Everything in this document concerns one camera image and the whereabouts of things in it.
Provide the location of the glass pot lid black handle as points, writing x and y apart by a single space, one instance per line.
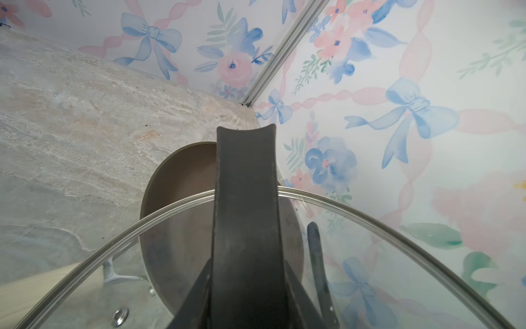
259 273

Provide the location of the dark pot black handle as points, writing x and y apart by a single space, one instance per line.
326 304

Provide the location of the frying pan beige handle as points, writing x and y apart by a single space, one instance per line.
142 286

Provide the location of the left corner aluminium post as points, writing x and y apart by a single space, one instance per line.
298 29

